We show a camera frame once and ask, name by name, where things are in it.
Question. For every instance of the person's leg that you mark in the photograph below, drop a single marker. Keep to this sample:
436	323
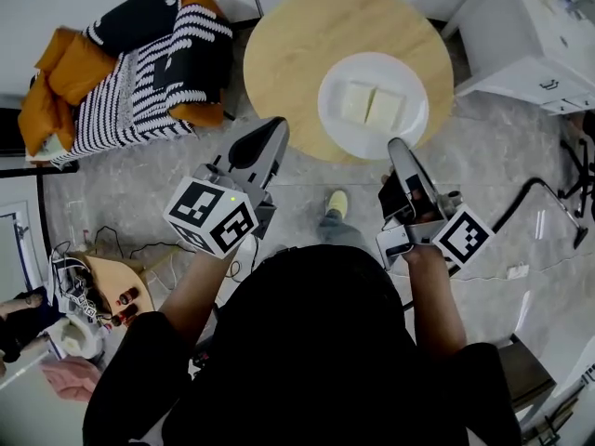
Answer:
341	232

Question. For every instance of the orange cushion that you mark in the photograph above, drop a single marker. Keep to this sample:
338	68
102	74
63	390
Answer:
66	126
83	70
42	114
56	49

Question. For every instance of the person's yellow shoe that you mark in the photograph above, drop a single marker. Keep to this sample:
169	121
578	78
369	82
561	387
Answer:
337	201

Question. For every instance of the brown box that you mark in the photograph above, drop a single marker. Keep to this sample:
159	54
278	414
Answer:
527	372

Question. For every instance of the black shelf frame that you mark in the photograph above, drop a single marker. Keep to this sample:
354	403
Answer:
42	169

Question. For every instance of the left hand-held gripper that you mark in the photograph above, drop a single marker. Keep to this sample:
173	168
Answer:
209	212

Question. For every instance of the white sink cabinet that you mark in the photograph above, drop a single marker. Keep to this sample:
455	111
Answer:
511	54

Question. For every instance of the orange armchair with striped blanket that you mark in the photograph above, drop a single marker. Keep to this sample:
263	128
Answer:
153	109

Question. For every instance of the pink cloth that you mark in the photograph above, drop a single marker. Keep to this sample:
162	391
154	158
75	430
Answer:
72	379

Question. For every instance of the chrome faucet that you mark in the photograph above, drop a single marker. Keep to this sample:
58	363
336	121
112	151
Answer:
576	7

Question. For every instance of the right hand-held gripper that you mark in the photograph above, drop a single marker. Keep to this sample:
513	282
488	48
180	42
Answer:
460	237

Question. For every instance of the grey metal rack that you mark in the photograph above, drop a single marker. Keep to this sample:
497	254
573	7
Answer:
562	411

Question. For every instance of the small wooden stool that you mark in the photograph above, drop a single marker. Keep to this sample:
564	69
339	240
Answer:
116	277

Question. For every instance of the pale green cushion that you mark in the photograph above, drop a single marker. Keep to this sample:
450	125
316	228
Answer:
46	149

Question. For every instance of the black curved tube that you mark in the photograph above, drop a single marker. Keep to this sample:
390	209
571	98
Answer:
525	193

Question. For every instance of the pale sponge block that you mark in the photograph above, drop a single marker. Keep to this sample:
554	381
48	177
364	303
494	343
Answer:
355	102
386	109

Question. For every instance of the small brown bottle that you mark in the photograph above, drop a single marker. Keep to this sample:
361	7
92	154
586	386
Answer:
128	296
124	315

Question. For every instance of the white paper scrap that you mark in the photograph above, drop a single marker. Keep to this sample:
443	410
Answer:
518	271

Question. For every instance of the person's black shirt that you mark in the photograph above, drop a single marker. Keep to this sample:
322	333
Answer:
316	351

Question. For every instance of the person's right forearm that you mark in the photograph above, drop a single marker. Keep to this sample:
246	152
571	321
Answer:
432	305

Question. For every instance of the black television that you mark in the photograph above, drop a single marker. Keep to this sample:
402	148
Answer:
11	130

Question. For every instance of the person's left forearm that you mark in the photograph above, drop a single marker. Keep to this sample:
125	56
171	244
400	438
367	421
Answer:
195	291

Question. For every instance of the round wooden table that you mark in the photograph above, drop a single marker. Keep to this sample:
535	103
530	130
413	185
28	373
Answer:
288	54

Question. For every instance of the white bowl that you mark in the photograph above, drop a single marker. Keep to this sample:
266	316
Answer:
81	337

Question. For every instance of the black office chair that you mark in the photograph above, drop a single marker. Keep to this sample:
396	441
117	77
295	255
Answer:
583	165

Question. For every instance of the thin white stick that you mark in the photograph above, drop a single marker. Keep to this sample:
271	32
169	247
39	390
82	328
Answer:
23	371

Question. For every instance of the white round plate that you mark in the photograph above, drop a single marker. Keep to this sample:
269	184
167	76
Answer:
372	68

